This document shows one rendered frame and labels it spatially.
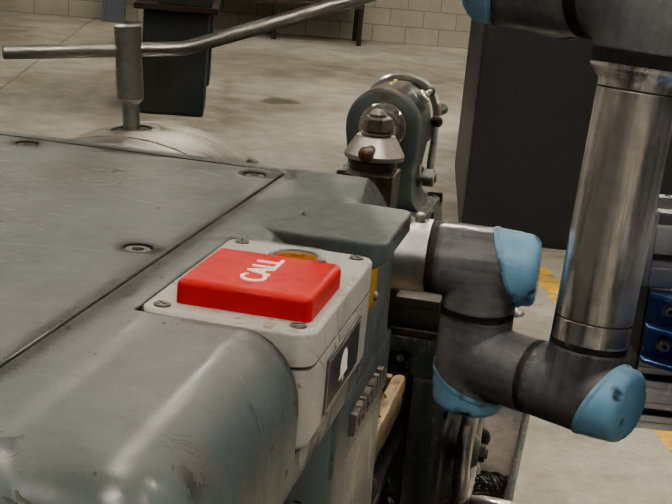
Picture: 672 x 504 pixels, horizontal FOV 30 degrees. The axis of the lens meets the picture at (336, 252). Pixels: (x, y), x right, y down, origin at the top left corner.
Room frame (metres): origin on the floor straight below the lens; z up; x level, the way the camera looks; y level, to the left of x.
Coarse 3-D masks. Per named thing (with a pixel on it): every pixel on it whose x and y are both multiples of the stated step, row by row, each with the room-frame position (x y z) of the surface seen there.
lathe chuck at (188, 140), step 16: (112, 128) 1.03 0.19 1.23; (160, 128) 1.03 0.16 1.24; (176, 128) 1.04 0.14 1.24; (192, 128) 1.06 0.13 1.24; (160, 144) 0.98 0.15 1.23; (176, 144) 0.99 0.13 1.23; (192, 144) 1.00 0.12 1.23; (208, 144) 1.02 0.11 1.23; (224, 144) 1.04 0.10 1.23; (240, 160) 1.02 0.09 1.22; (256, 160) 1.05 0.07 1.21
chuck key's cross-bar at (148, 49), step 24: (336, 0) 1.07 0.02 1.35; (360, 0) 1.07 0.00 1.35; (264, 24) 1.05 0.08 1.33; (288, 24) 1.06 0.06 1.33; (24, 48) 1.00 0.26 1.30; (48, 48) 1.01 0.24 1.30; (72, 48) 1.01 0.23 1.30; (96, 48) 1.02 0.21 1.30; (144, 48) 1.03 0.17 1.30; (168, 48) 1.03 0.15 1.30; (192, 48) 1.04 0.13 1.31
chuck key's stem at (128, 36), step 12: (120, 24) 1.02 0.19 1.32; (132, 24) 1.02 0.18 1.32; (120, 36) 1.02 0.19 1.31; (132, 36) 1.02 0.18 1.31; (120, 48) 1.02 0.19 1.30; (132, 48) 1.02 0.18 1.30; (120, 60) 1.02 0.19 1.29; (132, 60) 1.02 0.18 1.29; (120, 72) 1.02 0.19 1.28; (132, 72) 1.02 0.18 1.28; (120, 84) 1.02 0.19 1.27; (132, 84) 1.02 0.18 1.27; (120, 96) 1.02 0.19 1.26; (132, 96) 1.02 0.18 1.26; (132, 108) 1.02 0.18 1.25; (132, 120) 1.02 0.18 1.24
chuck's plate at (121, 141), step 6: (84, 138) 0.98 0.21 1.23; (90, 138) 0.98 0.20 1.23; (96, 138) 0.97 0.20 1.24; (102, 138) 0.97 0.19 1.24; (108, 138) 0.97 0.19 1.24; (114, 138) 0.97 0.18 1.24; (120, 138) 0.97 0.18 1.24; (126, 138) 0.98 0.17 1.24; (132, 138) 0.98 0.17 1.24; (114, 144) 0.95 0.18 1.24; (120, 144) 0.95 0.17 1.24; (126, 144) 0.95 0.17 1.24; (132, 144) 0.96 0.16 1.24; (138, 144) 0.96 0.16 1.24; (144, 144) 0.96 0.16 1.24; (150, 144) 0.97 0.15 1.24; (156, 144) 0.97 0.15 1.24; (162, 150) 0.96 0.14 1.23; (168, 150) 0.96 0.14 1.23; (174, 150) 0.97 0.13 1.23
